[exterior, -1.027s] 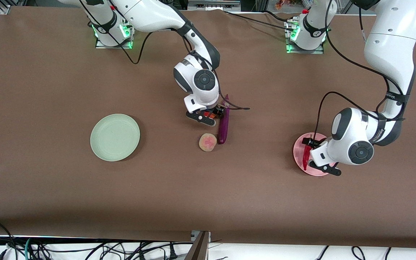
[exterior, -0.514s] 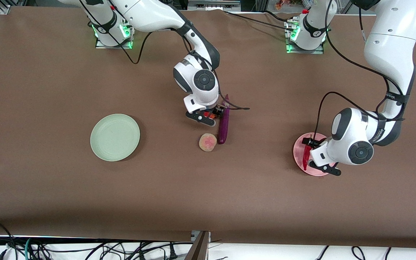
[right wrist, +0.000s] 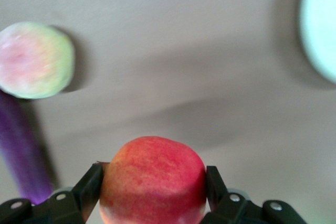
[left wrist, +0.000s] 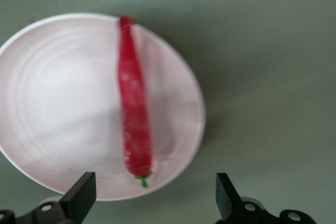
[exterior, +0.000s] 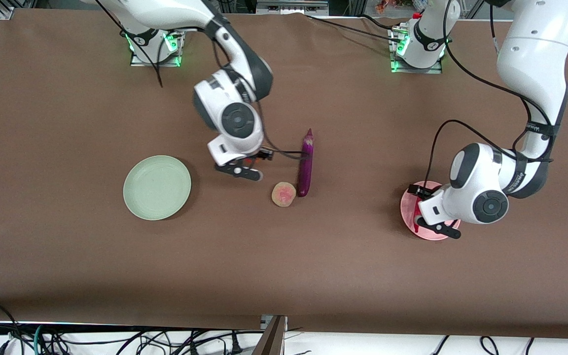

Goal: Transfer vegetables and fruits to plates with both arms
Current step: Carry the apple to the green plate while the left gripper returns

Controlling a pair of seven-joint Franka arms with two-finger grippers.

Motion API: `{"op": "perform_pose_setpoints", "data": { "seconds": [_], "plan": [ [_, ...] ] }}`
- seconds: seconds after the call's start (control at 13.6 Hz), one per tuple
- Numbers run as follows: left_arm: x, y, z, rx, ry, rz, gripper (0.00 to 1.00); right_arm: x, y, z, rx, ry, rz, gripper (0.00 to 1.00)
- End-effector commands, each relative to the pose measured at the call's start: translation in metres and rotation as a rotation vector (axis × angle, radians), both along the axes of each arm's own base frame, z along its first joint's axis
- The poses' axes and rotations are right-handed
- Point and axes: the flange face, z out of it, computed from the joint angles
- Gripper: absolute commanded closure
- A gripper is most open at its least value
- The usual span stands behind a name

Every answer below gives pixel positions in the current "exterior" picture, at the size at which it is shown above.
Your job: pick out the red chili pepper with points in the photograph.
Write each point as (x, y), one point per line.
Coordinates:
(416, 222)

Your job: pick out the long purple eggplant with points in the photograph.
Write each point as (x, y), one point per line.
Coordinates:
(305, 167)

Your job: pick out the green and pink peach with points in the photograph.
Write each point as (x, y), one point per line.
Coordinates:
(284, 194)

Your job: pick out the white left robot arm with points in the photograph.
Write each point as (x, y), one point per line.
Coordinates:
(535, 59)

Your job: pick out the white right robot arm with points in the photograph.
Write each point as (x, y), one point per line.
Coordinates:
(237, 118)

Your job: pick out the pink round plate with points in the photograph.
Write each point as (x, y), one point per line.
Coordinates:
(407, 209)

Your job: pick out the brown table cover sheet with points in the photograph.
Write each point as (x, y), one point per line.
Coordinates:
(284, 256)

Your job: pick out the pale green round plate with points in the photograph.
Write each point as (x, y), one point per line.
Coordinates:
(157, 190)

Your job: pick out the grey device box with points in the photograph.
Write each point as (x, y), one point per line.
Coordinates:
(291, 6)

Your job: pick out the colourful toy pile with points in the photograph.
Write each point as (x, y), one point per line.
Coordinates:
(387, 5)

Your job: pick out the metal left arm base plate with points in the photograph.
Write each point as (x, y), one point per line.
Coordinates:
(414, 70)

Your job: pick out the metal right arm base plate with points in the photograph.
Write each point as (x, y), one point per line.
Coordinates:
(156, 64)

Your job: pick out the brown wooden post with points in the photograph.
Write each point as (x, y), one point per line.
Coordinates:
(271, 342)

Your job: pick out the aluminium frame corner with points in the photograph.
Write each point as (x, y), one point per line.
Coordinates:
(5, 14)

